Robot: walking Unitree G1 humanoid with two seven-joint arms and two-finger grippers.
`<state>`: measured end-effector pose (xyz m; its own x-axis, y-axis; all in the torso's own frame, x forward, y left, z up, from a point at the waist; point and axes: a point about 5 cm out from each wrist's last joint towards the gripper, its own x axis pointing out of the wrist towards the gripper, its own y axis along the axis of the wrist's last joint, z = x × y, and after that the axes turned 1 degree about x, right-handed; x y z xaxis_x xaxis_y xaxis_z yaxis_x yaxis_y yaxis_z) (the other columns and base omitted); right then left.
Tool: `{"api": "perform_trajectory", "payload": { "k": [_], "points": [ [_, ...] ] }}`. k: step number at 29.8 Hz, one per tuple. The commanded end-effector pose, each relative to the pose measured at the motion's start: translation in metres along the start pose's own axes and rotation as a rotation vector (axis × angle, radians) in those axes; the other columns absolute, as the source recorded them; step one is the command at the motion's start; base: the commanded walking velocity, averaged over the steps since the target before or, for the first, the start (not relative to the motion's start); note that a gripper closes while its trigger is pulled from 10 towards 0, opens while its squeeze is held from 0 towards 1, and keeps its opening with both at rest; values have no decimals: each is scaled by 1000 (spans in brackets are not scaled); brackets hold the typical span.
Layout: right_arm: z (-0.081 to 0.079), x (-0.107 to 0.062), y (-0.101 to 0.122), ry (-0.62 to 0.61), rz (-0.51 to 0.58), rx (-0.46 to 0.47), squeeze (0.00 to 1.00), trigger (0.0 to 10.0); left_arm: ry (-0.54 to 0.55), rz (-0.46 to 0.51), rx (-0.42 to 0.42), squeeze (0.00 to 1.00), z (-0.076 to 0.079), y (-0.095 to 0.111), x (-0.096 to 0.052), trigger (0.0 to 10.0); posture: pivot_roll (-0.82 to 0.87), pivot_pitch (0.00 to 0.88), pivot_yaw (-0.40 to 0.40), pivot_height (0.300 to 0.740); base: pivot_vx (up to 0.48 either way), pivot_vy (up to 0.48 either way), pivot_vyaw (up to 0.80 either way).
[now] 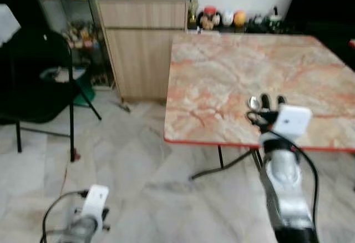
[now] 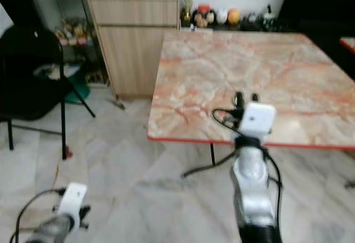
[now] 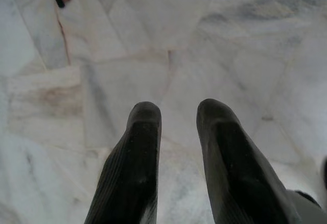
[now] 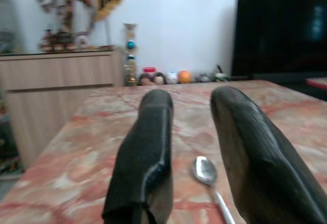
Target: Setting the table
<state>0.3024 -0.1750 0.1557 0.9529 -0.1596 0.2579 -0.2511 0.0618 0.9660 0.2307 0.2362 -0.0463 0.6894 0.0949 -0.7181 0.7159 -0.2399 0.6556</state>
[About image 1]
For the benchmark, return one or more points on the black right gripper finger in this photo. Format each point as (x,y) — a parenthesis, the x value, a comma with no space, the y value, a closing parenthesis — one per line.
(281,101)
(266,101)

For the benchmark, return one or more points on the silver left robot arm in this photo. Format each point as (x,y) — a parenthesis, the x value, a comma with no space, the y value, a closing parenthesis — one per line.
(80,231)

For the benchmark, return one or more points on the black metal table leg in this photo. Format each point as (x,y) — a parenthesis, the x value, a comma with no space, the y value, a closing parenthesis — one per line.
(222,170)

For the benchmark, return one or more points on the green white small figurine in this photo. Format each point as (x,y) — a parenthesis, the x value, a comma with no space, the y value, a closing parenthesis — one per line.
(274,16)

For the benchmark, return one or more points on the orange round toy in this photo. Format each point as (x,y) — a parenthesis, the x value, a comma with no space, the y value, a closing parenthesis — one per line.
(239,18)

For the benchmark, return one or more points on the white round toy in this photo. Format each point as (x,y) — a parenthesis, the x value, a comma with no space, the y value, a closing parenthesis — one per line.
(227,19)

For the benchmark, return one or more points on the jar with red lid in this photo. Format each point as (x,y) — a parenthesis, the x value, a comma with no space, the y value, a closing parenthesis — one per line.
(208,18)

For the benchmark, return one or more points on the black television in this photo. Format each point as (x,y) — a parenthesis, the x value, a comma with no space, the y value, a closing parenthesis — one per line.
(324,1)

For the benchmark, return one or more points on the gold trophy with blue ball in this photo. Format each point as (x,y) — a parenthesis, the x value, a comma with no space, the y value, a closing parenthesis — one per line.
(193,4)

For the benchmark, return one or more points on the green bin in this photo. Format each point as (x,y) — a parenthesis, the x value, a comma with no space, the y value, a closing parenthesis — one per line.
(83,96)

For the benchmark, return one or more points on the light wooden cabinet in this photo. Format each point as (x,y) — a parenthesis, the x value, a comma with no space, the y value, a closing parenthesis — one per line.
(141,49)

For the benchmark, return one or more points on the black folding chair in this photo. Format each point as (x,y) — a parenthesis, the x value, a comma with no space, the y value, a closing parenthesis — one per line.
(33,57)

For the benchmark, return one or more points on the glass display shelf with figurines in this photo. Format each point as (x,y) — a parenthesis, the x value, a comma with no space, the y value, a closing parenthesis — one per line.
(77,32)

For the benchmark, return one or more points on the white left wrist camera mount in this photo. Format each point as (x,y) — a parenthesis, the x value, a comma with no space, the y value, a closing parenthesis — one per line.
(96,201)

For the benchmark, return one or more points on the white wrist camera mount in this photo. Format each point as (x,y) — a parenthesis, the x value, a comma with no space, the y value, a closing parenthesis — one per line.
(96,201)
(292,121)

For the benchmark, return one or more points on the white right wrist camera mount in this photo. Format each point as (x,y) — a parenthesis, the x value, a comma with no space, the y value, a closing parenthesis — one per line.
(292,121)

